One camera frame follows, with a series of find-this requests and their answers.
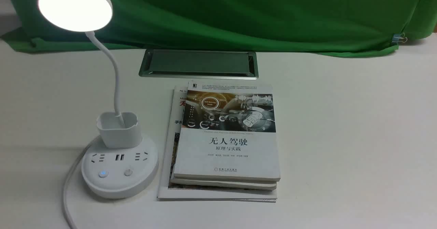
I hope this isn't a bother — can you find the white desk lamp with sockets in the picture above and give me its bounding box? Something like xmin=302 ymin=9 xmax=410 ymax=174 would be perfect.
xmin=38 ymin=0 xmax=159 ymax=199

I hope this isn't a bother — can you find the top white self-driving book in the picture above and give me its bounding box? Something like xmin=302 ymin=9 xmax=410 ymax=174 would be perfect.
xmin=173 ymin=81 xmax=281 ymax=183

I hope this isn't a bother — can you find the middle white book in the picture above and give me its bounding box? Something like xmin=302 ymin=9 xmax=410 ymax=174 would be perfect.
xmin=170 ymin=85 xmax=277 ymax=191

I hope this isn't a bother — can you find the bottom large white book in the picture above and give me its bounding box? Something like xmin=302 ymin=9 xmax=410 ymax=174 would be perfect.
xmin=157 ymin=86 xmax=278 ymax=203

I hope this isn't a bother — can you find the green backdrop cloth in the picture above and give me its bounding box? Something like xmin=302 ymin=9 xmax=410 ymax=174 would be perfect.
xmin=2 ymin=0 xmax=437 ymax=58

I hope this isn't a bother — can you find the blue binder clip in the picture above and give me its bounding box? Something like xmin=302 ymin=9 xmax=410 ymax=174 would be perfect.
xmin=391 ymin=33 xmax=408 ymax=45

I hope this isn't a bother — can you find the silver desk cable hatch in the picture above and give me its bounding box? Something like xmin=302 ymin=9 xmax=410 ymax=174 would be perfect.
xmin=139 ymin=49 xmax=259 ymax=80

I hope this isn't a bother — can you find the white lamp power cable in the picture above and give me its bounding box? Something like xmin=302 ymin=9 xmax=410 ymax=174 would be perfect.
xmin=62 ymin=136 xmax=102 ymax=229

